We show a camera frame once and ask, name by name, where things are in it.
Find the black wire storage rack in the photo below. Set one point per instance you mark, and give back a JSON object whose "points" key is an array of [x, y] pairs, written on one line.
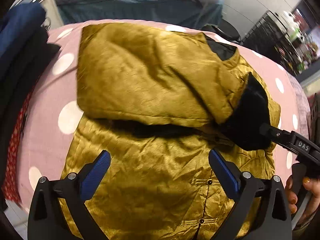
{"points": [[269, 37]]}

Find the black round stool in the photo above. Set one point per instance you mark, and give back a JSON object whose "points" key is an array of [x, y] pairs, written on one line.
{"points": [[224, 30]]}

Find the grey and teal duvet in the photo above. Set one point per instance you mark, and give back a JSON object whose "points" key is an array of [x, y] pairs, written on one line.
{"points": [[193, 14]]}

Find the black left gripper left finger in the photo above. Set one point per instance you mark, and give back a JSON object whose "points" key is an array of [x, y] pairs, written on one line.
{"points": [[46, 219]]}

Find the pink polka dot bedsheet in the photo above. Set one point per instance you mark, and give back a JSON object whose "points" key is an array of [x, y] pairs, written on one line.
{"points": [[53, 114]]}

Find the white appliance with screen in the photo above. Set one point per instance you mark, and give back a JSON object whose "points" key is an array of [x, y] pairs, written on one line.
{"points": [[53, 18]]}

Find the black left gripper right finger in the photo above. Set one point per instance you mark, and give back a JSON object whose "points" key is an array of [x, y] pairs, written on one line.
{"points": [[272, 220]]}

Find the mauve knitted blanket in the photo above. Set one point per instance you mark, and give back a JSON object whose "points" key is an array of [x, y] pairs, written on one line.
{"points": [[303, 117]]}

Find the navy blue garment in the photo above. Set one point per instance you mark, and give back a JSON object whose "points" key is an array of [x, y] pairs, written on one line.
{"points": [[18, 25]]}

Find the mustard yellow satin jacket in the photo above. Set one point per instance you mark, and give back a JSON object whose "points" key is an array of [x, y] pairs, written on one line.
{"points": [[158, 102]]}

